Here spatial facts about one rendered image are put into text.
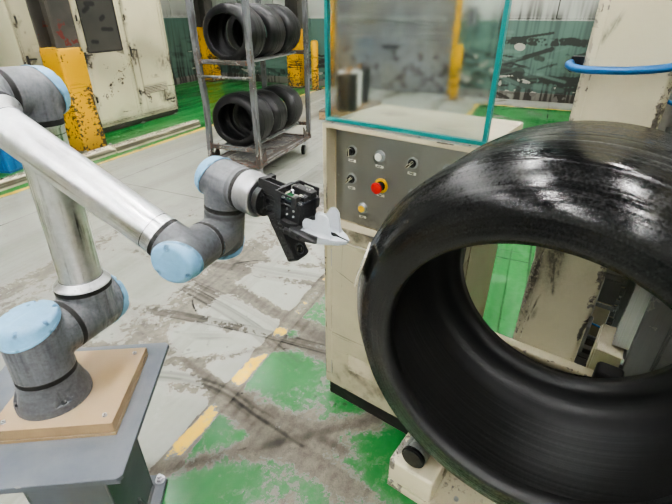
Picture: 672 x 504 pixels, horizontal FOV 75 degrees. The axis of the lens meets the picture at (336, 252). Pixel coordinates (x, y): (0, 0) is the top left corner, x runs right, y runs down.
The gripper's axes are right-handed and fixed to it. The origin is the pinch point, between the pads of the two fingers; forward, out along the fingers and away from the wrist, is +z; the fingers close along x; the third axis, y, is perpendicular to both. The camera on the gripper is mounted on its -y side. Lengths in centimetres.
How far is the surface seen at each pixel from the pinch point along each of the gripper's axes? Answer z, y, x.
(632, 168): 37.3, 28.7, -7.2
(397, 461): 24.0, -33.0, -10.1
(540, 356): 38, -23, 24
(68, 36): -532, -52, 211
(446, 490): 33, -38, -6
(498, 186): 26.1, 23.9, -10.4
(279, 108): -280, -88, 293
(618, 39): 29, 37, 27
